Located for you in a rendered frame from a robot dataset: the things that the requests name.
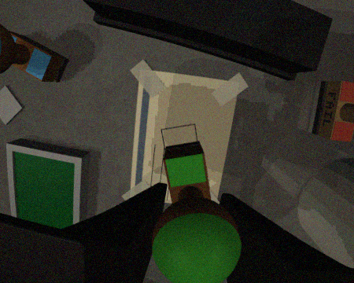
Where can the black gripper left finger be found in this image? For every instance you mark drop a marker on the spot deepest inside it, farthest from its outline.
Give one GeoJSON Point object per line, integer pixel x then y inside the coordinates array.
{"type": "Point", "coordinates": [113, 247]}

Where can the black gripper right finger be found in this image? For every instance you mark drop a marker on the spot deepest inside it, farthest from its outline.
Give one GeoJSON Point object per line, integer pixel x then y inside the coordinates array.
{"type": "Point", "coordinates": [269, 254]}

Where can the grey mug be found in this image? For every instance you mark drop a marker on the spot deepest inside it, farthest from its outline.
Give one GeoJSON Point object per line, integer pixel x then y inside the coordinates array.
{"type": "Point", "coordinates": [326, 210]}

